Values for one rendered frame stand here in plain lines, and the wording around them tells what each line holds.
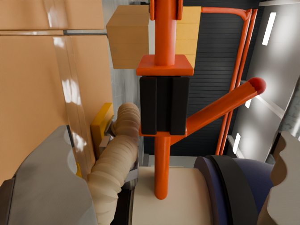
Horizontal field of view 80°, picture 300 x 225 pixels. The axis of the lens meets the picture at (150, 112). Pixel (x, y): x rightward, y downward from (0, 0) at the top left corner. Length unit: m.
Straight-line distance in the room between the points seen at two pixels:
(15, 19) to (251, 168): 0.37
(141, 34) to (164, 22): 1.44
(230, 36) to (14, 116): 11.30
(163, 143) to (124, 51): 1.51
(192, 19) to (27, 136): 7.43
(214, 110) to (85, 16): 0.25
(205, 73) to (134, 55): 9.89
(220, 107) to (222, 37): 11.03
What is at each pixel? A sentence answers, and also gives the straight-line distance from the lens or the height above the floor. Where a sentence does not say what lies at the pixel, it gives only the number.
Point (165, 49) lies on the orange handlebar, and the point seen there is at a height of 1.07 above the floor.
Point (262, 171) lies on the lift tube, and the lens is 0.37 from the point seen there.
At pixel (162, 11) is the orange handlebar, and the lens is 0.19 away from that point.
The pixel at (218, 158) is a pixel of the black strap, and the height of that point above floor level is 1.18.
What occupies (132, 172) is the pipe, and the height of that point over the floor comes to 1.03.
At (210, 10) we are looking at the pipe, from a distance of 7.92.
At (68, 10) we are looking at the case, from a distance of 0.30.
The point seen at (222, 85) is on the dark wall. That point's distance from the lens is 11.98.
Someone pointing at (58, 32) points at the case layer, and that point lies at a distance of 1.11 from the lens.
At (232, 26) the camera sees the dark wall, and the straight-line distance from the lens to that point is 11.35.
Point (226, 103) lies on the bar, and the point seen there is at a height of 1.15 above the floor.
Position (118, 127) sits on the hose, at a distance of 0.29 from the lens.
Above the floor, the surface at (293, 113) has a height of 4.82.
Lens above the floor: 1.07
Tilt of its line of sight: 3 degrees down
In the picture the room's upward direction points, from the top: 91 degrees clockwise
